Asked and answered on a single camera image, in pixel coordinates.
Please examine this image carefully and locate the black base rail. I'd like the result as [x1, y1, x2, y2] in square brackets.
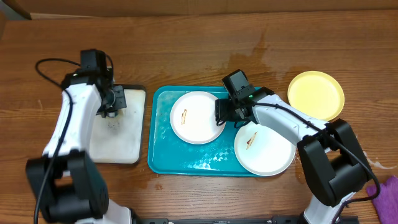
[136, 214, 360, 224]

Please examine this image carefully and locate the yellow-green round plate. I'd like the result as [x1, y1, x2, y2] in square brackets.
[287, 71, 345, 121]

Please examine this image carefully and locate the black tray with white liner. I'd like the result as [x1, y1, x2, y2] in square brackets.
[89, 85, 146, 164]

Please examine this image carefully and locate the teal plastic serving tray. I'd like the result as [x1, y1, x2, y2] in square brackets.
[147, 85, 254, 177]

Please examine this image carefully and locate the purple cloth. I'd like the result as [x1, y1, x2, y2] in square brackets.
[372, 176, 398, 224]

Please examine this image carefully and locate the white plate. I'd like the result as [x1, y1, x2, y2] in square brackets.
[234, 123, 296, 177]
[170, 91, 226, 144]

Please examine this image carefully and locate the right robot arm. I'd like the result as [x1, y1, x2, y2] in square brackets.
[215, 86, 376, 223]

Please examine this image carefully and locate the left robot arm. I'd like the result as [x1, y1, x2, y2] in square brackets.
[25, 73, 134, 223]

